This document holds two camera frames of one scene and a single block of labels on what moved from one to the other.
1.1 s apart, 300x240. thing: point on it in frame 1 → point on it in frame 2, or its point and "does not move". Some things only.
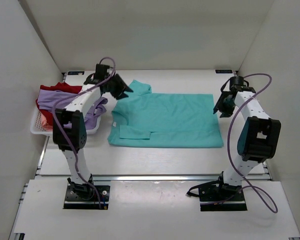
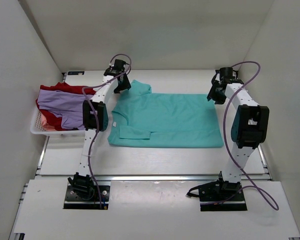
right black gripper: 226,112 → 212,96
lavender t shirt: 47,98 does not move
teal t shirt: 150,119 does not move
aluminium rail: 146,178 does not move
